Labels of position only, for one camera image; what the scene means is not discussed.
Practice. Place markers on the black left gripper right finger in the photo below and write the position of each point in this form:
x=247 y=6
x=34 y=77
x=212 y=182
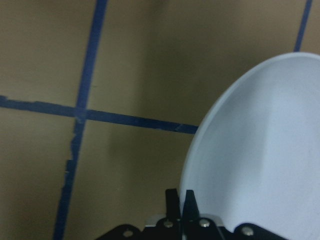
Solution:
x=198 y=226

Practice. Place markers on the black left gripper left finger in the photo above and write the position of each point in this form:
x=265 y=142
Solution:
x=172 y=222

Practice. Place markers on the blue plate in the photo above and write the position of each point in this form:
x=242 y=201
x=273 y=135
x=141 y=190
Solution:
x=255 y=158

